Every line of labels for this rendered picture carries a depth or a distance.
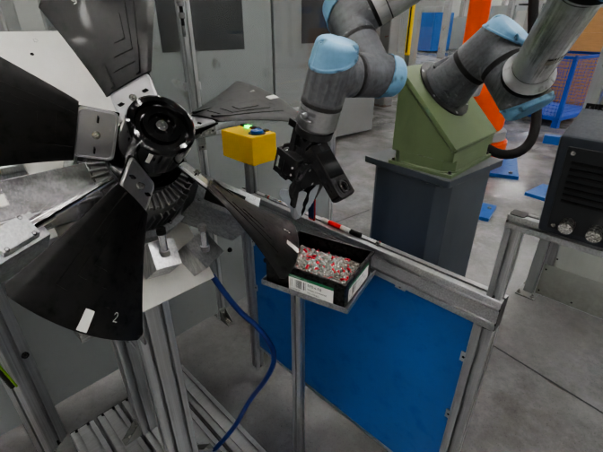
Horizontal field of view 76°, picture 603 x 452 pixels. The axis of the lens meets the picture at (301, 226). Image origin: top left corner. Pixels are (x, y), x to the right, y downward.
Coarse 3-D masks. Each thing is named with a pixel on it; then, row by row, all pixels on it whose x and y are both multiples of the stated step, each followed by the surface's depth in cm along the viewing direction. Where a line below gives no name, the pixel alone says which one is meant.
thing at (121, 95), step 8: (136, 80) 73; (144, 80) 73; (120, 88) 74; (128, 88) 74; (136, 88) 73; (144, 88) 73; (152, 88) 72; (112, 96) 74; (120, 96) 74; (128, 96) 74; (136, 96) 73; (128, 104) 74; (120, 112) 74; (120, 120) 74
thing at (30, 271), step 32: (96, 224) 58; (128, 224) 65; (64, 256) 54; (96, 256) 58; (128, 256) 65; (32, 288) 50; (64, 288) 54; (96, 288) 58; (128, 288) 64; (64, 320) 54; (96, 320) 58; (128, 320) 63
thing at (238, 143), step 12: (228, 132) 124; (240, 132) 123; (264, 132) 122; (228, 144) 127; (240, 144) 122; (252, 144) 118; (264, 144) 121; (228, 156) 129; (240, 156) 124; (252, 156) 120; (264, 156) 123
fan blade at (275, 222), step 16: (224, 192) 76; (240, 208) 75; (256, 208) 84; (240, 224) 71; (256, 224) 75; (272, 224) 82; (288, 224) 89; (256, 240) 71; (272, 240) 76; (272, 256) 72; (288, 256) 77; (288, 272) 74
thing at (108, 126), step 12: (84, 108) 64; (84, 120) 65; (96, 120) 66; (108, 120) 67; (84, 132) 66; (108, 132) 68; (84, 144) 67; (96, 144) 68; (108, 144) 69; (84, 156) 68; (96, 156) 69; (108, 156) 70
